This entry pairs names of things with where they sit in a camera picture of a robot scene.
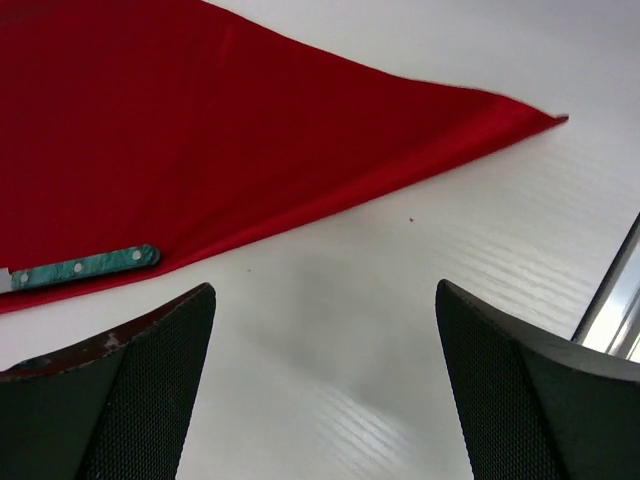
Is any red cloth napkin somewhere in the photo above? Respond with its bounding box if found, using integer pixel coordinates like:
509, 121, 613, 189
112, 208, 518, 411
1, 1, 559, 313

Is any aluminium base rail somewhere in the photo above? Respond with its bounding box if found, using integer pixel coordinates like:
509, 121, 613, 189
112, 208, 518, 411
571, 216, 640, 363

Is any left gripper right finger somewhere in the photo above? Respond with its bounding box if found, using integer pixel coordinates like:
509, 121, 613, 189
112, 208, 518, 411
435, 280, 639, 479

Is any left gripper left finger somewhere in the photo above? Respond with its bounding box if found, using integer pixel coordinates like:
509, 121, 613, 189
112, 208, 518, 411
1, 283, 216, 479

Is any green handled knife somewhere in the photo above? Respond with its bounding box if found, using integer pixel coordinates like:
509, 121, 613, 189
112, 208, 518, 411
1, 244, 161, 294

